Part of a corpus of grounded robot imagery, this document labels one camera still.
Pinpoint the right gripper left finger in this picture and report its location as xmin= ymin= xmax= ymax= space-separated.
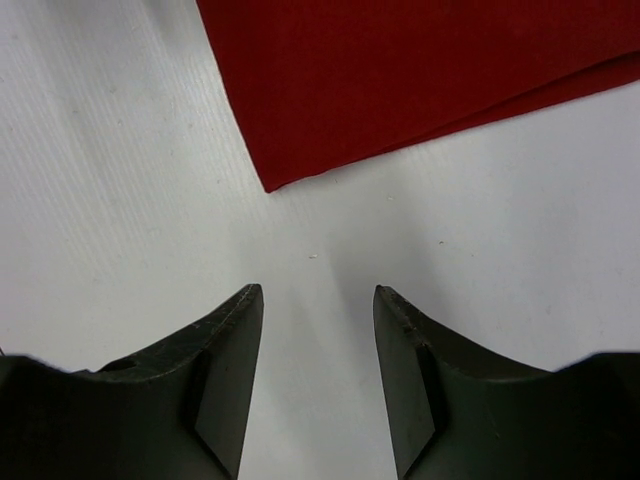
xmin=1 ymin=284 xmax=264 ymax=479

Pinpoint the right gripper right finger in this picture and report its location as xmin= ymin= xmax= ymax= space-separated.
xmin=373 ymin=286 xmax=639 ymax=479

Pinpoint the dark red t-shirt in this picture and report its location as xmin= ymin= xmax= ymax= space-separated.
xmin=198 ymin=1 xmax=639 ymax=192

